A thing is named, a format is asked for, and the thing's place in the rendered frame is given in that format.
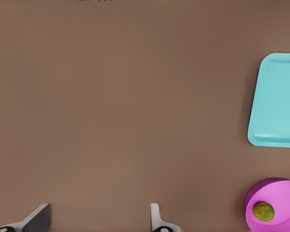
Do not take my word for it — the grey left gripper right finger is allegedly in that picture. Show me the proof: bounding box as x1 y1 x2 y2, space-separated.
150 203 182 232

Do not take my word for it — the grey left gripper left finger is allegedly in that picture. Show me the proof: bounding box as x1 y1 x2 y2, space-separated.
0 203 52 232

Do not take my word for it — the magenta plate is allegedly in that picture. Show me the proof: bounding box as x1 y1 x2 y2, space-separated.
244 177 290 232

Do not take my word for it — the orange fruit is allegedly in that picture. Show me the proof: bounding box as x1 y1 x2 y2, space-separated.
252 202 276 222

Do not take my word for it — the turquoise tray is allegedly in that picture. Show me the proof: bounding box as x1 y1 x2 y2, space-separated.
247 53 290 149

